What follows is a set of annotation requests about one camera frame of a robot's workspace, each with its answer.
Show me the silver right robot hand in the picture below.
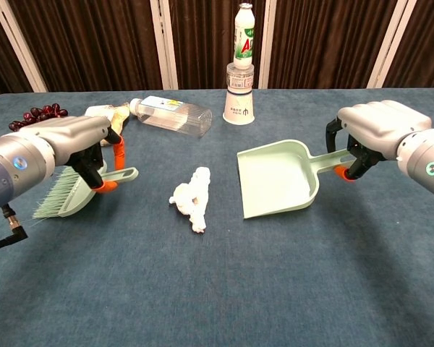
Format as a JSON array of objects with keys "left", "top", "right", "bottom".
[{"left": 325, "top": 100, "right": 433, "bottom": 181}]

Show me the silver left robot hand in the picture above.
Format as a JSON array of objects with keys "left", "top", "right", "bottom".
[{"left": 32, "top": 114, "right": 127, "bottom": 194}]

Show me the mint green hand broom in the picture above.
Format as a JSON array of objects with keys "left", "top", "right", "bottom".
[{"left": 32, "top": 158, "right": 140, "bottom": 220}]

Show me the mint green dustpan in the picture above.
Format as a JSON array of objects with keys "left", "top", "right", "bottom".
[{"left": 237, "top": 140, "right": 359, "bottom": 220}]

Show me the white paper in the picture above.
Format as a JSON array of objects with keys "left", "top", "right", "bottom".
[{"left": 169, "top": 166, "right": 212, "bottom": 234}]

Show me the yellow snack bag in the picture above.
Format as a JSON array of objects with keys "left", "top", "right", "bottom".
[{"left": 83, "top": 102, "right": 131, "bottom": 147}]

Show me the dark red grape bunch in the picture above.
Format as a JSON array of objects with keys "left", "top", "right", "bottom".
[{"left": 7, "top": 103, "right": 69, "bottom": 133}]

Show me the brown pleated partition screen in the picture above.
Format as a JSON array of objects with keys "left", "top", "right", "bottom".
[{"left": 0, "top": 0, "right": 434, "bottom": 100}]

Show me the clear plastic water bottle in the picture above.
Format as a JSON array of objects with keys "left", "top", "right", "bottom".
[{"left": 129, "top": 95, "right": 213, "bottom": 138}]

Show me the white paper cup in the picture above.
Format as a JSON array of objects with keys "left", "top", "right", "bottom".
[{"left": 222, "top": 89, "right": 256, "bottom": 125}]

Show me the small clear plastic jar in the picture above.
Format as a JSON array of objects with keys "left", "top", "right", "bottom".
[{"left": 226, "top": 62, "right": 255, "bottom": 95}]

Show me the white milk drink bottle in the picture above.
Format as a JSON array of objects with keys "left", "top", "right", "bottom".
[{"left": 233, "top": 2, "right": 258, "bottom": 69}]

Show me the blue table cloth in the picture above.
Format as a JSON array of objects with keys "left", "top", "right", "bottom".
[{"left": 0, "top": 87, "right": 434, "bottom": 347}]

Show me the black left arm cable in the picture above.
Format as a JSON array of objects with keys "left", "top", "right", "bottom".
[{"left": 0, "top": 204, "right": 29, "bottom": 253}]

